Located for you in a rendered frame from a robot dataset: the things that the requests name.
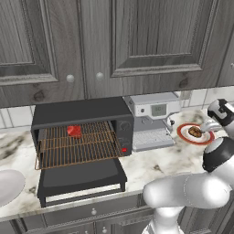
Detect silver coffee machine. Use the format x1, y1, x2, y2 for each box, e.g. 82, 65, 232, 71
122, 91, 183, 153

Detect black toaster oven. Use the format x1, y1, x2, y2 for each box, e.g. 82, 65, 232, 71
30, 96, 135, 161

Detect white round bowl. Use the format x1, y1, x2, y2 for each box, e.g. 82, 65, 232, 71
0, 169, 27, 208

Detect red rimmed white plate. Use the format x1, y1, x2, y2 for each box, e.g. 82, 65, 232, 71
176, 122, 216, 146

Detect black toaster oven door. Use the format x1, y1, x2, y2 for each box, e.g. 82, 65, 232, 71
37, 157, 128, 208

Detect grey wooden cupboard door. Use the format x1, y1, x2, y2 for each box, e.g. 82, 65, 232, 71
78, 0, 234, 100
0, 0, 86, 109
216, 25, 234, 88

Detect copper wire oven rack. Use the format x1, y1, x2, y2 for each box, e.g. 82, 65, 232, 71
34, 121, 124, 171

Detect grey wooden drawer front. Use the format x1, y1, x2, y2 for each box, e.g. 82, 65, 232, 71
41, 195, 153, 229

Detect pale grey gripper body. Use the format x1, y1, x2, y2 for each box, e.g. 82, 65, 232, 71
199, 119, 224, 134

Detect brown bread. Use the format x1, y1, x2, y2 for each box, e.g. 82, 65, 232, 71
187, 126, 203, 138

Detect red raw steak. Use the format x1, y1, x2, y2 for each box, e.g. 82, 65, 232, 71
67, 124, 82, 139

